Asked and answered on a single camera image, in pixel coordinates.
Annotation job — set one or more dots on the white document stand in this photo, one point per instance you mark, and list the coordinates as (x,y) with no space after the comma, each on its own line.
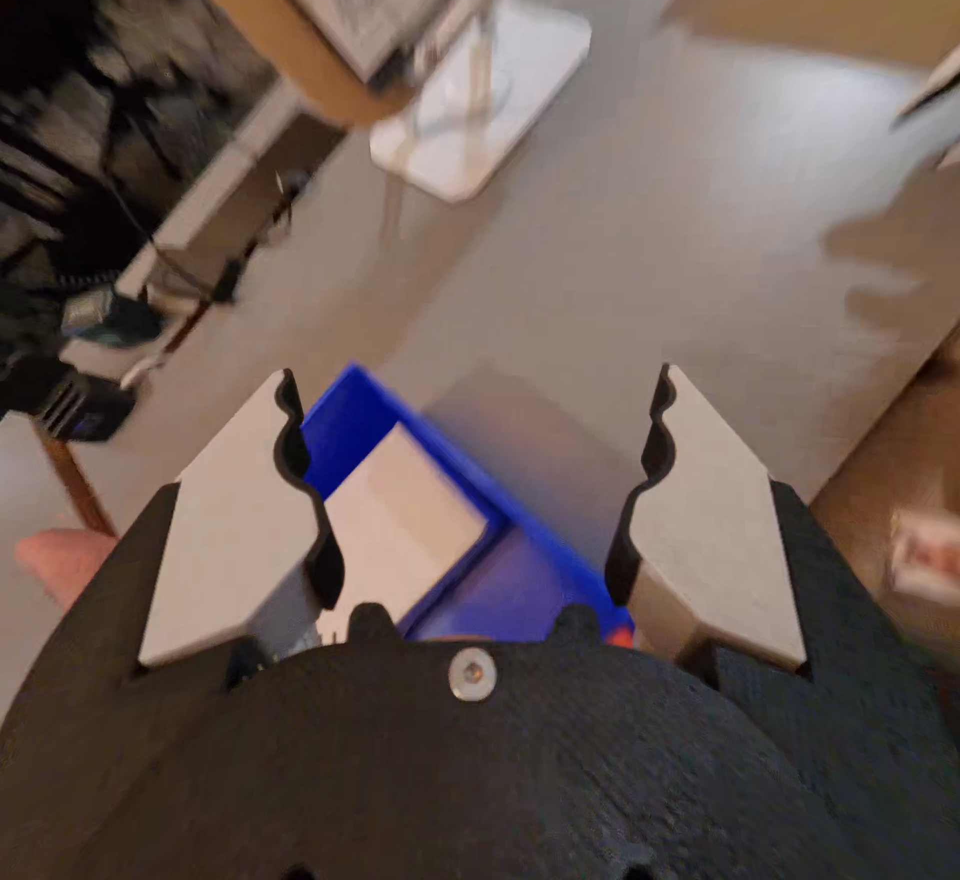
(480,130)

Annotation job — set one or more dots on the grey desk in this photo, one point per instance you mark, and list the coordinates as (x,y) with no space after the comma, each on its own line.
(637,220)

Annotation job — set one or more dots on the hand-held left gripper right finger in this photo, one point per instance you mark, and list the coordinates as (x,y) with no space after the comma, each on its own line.
(712,535)

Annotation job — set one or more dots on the person's left hand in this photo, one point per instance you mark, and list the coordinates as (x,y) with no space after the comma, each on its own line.
(67,561)

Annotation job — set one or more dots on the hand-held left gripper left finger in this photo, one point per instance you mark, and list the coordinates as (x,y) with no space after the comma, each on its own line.
(232,535)

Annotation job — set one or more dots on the red cube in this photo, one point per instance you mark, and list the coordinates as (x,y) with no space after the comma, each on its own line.
(621,636)

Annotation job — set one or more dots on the blue plastic bin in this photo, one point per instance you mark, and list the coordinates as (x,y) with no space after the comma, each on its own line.
(352,415)

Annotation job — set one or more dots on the white cardboard mailer box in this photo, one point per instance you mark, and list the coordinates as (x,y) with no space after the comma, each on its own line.
(397,520)

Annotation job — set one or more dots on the printed photo card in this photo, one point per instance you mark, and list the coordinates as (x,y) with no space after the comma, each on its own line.
(926,558)

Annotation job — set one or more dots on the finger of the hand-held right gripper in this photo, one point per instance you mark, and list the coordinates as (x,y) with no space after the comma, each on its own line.
(941,89)

